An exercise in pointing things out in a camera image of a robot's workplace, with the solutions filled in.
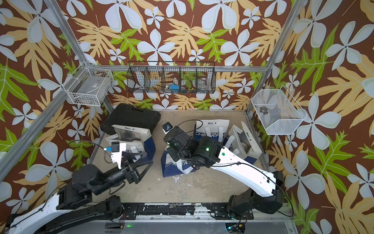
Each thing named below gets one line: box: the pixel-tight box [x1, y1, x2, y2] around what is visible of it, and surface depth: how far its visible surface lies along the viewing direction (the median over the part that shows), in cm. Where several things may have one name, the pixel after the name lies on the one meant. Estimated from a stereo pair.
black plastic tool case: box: [100, 103, 162, 136], surface depth 108 cm
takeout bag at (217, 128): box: [193, 119, 230, 143], surface depth 84 cm
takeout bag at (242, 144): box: [223, 120, 263, 164], surface depth 75 cm
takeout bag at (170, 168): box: [160, 148, 198, 178], surface depth 71 cm
